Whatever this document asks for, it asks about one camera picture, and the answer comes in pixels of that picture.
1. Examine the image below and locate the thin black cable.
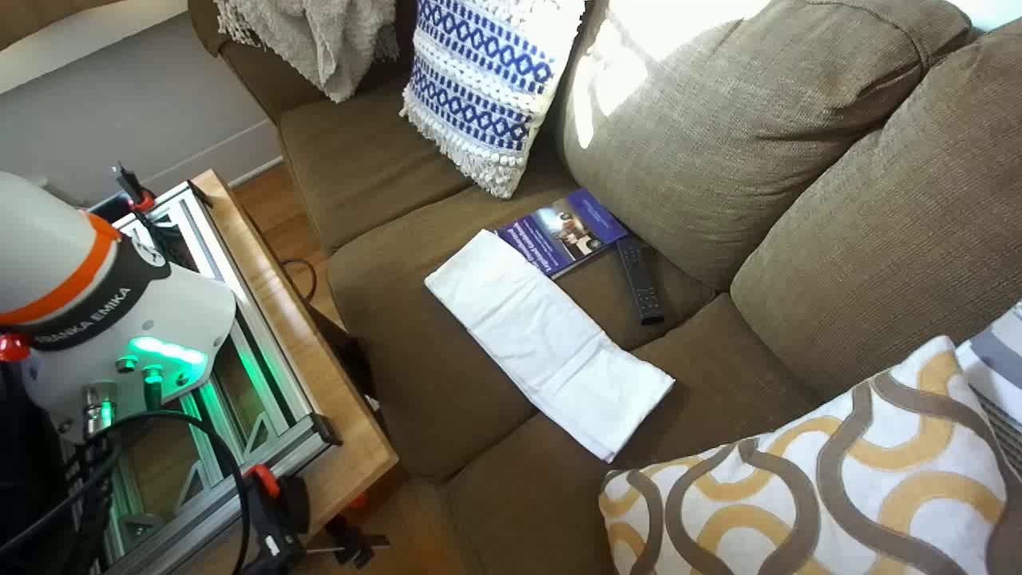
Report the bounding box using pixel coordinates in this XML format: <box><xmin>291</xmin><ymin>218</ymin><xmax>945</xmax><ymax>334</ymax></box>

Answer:
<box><xmin>277</xmin><ymin>252</ymin><xmax>321</xmax><ymax>306</ymax></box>

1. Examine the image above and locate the brown fabric sofa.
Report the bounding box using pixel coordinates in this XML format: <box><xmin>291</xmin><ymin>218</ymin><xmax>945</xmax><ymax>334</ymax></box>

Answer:
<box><xmin>189</xmin><ymin>0</ymin><xmax>1022</xmax><ymax>575</ymax></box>

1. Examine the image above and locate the white towel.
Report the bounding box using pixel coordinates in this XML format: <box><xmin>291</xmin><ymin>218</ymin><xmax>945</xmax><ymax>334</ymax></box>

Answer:
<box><xmin>421</xmin><ymin>227</ymin><xmax>676</xmax><ymax>466</ymax></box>

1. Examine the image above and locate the blue white woven pillow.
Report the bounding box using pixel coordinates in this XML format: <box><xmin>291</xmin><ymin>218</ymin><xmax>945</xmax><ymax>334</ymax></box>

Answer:
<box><xmin>398</xmin><ymin>0</ymin><xmax>587</xmax><ymax>202</ymax></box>

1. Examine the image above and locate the black orange bar clamp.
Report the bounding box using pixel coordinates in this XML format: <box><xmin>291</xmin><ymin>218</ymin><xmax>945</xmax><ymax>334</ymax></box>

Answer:
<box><xmin>108</xmin><ymin>160</ymin><xmax>161</xmax><ymax>218</ymax></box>
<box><xmin>236</xmin><ymin>462</ymin><xmax>394</xmax><ymax>575</ymax></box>

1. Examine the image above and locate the black remote control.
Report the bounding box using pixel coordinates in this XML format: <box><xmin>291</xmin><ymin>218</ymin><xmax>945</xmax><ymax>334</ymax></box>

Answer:
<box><xmin>614</xmin><ymin>235</ymin><xmax>668</xmax><ymax>329</ymax></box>

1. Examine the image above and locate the cream knitted blanket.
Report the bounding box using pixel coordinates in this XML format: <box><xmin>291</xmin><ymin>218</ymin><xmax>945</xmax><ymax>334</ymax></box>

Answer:
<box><xmin>210</xmin><ymin>0</ymin><xmax>398</xmax><ymax>106</ymax></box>

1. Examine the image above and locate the yellow grey wavy pillow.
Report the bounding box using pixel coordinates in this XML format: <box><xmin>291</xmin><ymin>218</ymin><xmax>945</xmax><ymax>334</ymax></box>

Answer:
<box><xmin>598</xmin><ymin>334</ymin><xmax>1022</xmax><ymax>575</ymax></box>

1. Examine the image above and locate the blue booklet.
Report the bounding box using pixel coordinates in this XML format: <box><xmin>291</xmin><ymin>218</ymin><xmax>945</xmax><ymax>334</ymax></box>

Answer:
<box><xmin>496</xmin><ymin>186</ymin><xmax>634</xmax><ymax>282</ymax></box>

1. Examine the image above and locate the red round knob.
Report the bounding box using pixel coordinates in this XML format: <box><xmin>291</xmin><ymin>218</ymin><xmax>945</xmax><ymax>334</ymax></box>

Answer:
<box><xmin>0</xmin><ymin>329</ymin><xmax>31</xmax><ymax>369</ymax></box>

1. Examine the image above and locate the grey white striped pillow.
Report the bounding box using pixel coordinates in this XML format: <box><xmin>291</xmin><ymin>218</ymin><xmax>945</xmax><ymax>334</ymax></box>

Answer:
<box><xmin>954</xmin><ymin>302</ymin><xmax>1022</xmax><ymax>482</ymax></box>

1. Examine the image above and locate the wooden table board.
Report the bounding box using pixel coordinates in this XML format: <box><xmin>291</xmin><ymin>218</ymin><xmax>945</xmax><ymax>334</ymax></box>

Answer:
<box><xmin>189</xmin><ymin>170</ymin><xmax>402</xmax><ymax>537</ymax></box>

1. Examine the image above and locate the black base cable bundle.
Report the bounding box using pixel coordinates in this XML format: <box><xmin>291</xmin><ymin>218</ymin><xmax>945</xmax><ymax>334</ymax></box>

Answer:
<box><xmin>0</xmin><ymin>408</ymin><xmax>254</xmax><ymax>575</ymax></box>

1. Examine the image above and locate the brown sofa back cushion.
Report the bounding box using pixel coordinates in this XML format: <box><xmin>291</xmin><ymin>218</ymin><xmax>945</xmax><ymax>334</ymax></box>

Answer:
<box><xmin>730</xmin><ymin>19</ymin><xmax>1022</xmax><ymax>403</ymax></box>
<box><xmin>559</xmin><ymin>0</ymin><xmax>978</xmax><ymax>294</ymax></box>

